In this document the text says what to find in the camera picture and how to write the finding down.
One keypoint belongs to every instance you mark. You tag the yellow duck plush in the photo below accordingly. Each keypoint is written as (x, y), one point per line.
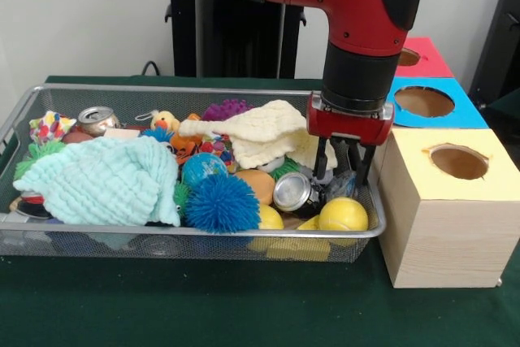
(162, 121)

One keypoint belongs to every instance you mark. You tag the wooden box with three holes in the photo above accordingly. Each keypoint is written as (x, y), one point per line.
(447, 241)

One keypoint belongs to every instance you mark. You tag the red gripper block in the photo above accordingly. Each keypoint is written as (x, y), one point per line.
(349, 127)

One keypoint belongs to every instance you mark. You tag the dark green tablecloth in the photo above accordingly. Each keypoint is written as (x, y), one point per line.
(203, 306)

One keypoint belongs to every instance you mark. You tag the large blue spiky ball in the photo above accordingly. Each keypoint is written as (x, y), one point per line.
(221, 206)

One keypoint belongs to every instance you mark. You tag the colourful polka dot pouch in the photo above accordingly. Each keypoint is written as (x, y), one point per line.
(50, 127)

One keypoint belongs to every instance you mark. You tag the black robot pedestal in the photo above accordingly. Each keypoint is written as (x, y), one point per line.
(219, 38)

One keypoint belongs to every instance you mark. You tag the silver soda can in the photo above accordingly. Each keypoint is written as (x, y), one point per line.
(95, 119)

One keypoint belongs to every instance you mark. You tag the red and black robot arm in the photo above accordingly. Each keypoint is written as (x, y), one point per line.
(357, 18)

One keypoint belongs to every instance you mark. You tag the globe print ball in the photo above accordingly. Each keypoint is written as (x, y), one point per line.
(201, 170)

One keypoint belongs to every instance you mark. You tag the yellow tennis ball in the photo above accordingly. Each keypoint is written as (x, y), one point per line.
(343, 217)

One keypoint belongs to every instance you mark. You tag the cream waffle cloth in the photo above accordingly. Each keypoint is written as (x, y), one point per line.
(268, 127)

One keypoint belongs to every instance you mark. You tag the purple spiky ball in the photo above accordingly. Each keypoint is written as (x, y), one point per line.
(221, 111)

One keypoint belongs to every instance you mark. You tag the mint green waffle cloth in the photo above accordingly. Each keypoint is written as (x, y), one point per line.
(101, 184)

